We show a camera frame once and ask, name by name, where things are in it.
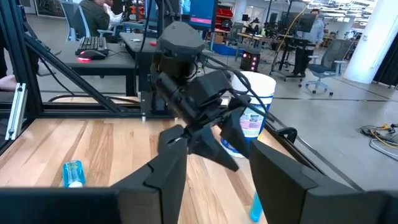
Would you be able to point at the silver aluminium bracket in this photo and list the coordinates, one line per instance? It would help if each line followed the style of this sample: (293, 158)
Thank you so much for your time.
(17, 109)

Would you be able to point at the grey blue office chair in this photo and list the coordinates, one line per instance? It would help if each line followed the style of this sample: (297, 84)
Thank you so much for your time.
(70, 18)

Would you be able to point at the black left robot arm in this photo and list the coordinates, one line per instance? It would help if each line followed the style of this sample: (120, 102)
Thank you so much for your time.
(180, 40)

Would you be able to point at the dark grey desk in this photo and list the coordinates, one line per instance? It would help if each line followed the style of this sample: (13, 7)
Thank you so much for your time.
(118, 62)

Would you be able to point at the black curtain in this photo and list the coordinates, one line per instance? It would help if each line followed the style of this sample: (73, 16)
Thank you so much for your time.
(388, 68)

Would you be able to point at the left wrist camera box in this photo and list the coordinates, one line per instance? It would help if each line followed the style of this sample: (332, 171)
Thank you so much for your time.
(208, 88)

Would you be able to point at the teal mouthwash bottle white cap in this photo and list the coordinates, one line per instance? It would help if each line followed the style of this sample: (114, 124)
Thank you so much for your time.
(255, 210)
(73, 172)

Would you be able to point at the white disinfecting wipes canister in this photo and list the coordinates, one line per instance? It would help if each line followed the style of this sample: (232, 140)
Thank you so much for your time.
(261, 90)

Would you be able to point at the white round column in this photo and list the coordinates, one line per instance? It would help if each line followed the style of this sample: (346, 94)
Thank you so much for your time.
(370, 40)

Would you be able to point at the black box red lights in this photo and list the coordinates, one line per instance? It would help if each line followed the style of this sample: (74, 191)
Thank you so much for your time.
(250, 62)

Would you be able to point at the red storage shelf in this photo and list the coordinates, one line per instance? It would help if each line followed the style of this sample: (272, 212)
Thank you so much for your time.
(224, 14)

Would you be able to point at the black aluminium table frame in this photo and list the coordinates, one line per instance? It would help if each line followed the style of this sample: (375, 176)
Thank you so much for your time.
(18, 46)

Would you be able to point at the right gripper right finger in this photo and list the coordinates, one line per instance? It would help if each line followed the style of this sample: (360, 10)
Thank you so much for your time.
(286, 193)

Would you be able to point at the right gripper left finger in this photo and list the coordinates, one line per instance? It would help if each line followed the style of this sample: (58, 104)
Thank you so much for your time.
(155, 193)

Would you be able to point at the black standing desk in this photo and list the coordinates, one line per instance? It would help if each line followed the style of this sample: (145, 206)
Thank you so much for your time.
(300, 56)

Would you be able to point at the person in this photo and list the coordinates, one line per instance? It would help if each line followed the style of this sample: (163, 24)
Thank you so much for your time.
(315, 29)
(93, 15)

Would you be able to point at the person's hand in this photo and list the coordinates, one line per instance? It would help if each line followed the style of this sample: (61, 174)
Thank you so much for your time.
(7, 83)

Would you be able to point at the blue screen monitor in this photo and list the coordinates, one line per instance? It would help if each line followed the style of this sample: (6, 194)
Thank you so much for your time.
(202, 12)

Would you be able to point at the black computer mouse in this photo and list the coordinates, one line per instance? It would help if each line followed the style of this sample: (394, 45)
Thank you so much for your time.
(91, 54)

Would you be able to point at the black keyboard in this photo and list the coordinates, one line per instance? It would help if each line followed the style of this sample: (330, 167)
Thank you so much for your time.
(91, 45)

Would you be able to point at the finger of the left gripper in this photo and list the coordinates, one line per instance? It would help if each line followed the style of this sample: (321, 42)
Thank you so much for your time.
(236, 133)
(208, 149)

